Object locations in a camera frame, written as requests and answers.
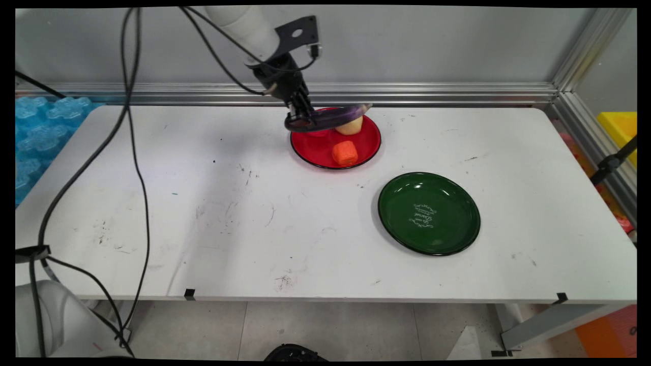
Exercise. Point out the beige potato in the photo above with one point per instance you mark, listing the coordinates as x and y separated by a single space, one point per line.
351 127

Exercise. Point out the long aluminium frame rail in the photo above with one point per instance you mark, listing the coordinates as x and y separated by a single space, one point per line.
407 94

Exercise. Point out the black round object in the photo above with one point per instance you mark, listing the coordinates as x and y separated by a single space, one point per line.
292 353

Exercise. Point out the orange carrot chunk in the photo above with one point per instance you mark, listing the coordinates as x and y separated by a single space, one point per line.
345 153

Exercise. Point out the upright aluminium frame post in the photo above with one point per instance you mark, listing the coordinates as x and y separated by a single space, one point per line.
590 46

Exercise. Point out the red foam mat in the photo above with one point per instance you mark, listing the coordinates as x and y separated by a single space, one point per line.
623 221

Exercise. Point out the orange red box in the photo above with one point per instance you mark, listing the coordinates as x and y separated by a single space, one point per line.
605 335

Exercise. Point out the grey table leg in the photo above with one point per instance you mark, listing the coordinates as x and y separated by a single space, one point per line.
549 323

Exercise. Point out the yellow plastic bin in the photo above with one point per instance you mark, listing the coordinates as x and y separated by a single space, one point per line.
620 132

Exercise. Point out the purple eggplant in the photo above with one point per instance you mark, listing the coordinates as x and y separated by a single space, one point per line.
338 114

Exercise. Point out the dark green round plate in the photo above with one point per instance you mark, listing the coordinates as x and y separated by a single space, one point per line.
430 213

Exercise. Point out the red round plate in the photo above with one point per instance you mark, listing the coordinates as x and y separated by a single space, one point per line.
318 150

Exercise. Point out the blue foam mats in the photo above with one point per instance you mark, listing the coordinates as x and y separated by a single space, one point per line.
40 132

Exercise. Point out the short aluminium frame rail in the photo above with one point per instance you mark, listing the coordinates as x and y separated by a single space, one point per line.
595 152

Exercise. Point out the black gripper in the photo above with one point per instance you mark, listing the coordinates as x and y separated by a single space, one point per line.
282 76

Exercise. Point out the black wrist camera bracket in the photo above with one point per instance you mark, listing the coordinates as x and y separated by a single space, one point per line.
297 33

